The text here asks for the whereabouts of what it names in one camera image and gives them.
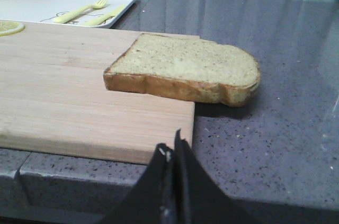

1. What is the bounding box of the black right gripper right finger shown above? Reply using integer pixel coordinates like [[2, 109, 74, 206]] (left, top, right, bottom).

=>
[[174, 130, 260, 223]]

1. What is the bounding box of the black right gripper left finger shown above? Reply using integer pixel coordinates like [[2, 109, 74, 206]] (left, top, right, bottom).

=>
[[102, 144, 174, 223]]

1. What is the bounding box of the bread slice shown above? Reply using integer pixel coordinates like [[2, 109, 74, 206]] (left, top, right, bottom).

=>
[[103, 33, 261, 107]]

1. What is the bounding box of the white rectangular tray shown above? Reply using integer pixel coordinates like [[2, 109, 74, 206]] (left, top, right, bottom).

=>
[[1, 0, 136, 28]]

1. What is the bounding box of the wooden cutting board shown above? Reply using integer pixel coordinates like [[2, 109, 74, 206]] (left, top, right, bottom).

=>
[[1, 23, 194, 164]]

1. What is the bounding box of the yellow plastic knife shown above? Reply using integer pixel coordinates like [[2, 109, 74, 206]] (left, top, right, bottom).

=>
[[81, 5, 125, 26]]

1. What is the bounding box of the yellow plastic fork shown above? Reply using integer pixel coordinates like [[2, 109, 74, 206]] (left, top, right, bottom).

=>
[[53, 0, 108, 23]]

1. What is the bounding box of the lemon slice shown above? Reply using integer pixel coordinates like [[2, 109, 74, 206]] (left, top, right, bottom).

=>
[[0, 21, 25, 36]]

